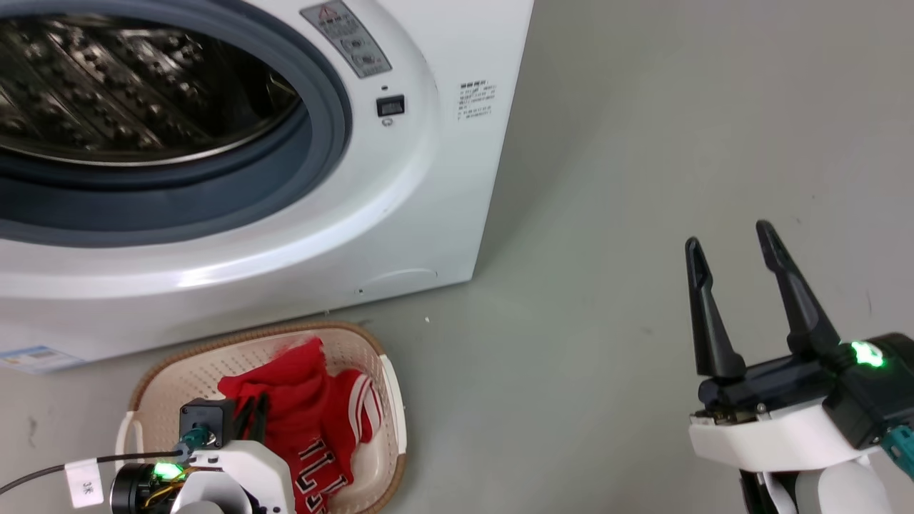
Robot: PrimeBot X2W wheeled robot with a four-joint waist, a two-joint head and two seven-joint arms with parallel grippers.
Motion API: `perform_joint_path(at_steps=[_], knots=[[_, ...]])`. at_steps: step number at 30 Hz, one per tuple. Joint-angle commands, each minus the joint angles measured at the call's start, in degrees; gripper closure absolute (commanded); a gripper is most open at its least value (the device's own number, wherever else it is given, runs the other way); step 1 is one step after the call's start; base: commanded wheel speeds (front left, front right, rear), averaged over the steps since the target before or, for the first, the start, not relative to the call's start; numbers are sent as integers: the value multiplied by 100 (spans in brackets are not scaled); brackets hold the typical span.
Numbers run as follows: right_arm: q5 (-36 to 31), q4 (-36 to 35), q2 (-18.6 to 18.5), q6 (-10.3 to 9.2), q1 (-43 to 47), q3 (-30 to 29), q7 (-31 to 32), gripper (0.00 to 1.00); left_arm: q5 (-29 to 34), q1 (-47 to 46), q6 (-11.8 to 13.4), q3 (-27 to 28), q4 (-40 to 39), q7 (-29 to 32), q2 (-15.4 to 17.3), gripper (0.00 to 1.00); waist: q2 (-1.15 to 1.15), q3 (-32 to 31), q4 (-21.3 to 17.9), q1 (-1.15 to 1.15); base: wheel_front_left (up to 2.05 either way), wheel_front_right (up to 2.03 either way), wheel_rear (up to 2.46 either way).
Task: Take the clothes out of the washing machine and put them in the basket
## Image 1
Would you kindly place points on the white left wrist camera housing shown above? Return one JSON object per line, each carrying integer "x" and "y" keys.
{"x": 257, "y": 478}

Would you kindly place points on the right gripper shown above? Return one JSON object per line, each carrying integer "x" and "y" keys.
{"x": 871, "y": 400}

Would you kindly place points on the grey rubber door gasket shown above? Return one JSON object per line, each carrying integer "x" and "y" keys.
{"x": 214, "y": 207}

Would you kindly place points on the grey warning label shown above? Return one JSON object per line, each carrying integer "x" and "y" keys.
{"x": 350, "y": 39}

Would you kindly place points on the small printed text label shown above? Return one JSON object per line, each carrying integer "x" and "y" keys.
{"x": 477, "y": 100}

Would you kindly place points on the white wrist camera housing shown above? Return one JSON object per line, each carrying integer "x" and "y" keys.
{"x": 257, "y": 478}
{"x": 771, "y": 439}

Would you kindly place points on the red jersey garment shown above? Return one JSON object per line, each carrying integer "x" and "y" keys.
{"x": 307, "y": 414}

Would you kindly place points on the cream plastic laundry basket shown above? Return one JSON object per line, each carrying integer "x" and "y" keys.
{"x": 186, "y": 378}

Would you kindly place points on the round filter cover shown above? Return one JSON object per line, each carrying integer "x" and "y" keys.
{"x": 400, "y": 280}

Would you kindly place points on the stainless steel washing machine drum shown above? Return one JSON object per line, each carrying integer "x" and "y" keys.
{"x": 143, "y": 86}

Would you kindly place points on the black door latch socket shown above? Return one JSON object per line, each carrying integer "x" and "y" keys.
{"x": 390, "y": 106}

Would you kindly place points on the white front-load washing machine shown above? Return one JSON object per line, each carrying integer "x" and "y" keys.
{"x": 428, "y": 214}

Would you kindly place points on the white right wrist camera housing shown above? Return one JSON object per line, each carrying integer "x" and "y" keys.
{"x": 771, "y": 439}

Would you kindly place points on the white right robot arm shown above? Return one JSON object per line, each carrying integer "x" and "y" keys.
{"x": 835, "y": 492}

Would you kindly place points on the blue energy label sticker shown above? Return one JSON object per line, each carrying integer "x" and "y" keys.
{"x": 32, "y": 359}

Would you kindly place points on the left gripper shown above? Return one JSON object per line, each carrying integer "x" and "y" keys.
{"x": 207, "y": 417}

